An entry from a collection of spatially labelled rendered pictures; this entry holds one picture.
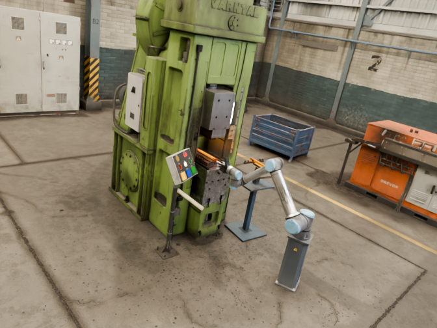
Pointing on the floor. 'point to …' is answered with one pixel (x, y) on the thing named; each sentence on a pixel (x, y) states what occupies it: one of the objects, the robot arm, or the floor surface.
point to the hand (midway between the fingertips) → (218, 160)
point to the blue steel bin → (281, 135)
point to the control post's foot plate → (166, 252)
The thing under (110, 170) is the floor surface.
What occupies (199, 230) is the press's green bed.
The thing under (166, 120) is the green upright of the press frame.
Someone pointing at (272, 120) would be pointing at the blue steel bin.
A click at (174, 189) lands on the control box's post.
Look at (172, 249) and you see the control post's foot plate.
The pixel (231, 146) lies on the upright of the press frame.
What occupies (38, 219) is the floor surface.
